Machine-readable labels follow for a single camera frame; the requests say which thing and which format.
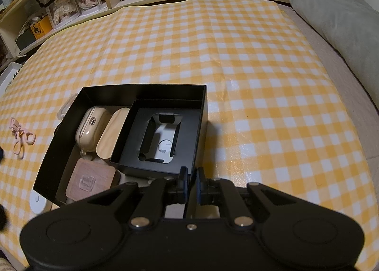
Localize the light wooden oval case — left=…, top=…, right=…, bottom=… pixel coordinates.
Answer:
left=96, top=107, right=130, bottom=161

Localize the yellow cardboard box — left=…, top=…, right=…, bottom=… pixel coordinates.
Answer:
left=30, top=15, right=53, bottom=40

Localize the square wooden coaster box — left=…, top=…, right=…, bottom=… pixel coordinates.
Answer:
left=66, top=159, right=120, bottom=201

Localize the gray pillow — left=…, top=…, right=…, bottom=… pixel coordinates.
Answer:
left=290, top=0, right=378, bottom=105

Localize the beige earbuds case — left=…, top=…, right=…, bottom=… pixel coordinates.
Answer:
left=75, top=107, right=111, bottom=156

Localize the doll in left clear case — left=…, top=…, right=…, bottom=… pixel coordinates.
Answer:
left=36, top=0, right=80, bottom=30

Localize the white round tape measure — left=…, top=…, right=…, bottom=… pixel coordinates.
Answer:
left=29, top=189, right=53, bottom=215

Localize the yellow white checkered cloth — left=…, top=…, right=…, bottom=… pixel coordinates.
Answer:
left=1, top=0, right=378, bottom=270

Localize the clear nail tips box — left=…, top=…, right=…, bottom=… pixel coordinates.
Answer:
left=57, top=93, right=78, bottom=121

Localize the black inner tray insert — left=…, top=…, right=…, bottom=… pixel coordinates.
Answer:
left=110, top=100, right=208, bottom=178

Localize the open white box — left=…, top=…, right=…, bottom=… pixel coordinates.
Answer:
left=0, top=62, right=23, bottom=97

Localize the black box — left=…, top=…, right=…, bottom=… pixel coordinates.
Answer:
left=33, top=83, right=208, bottom=206

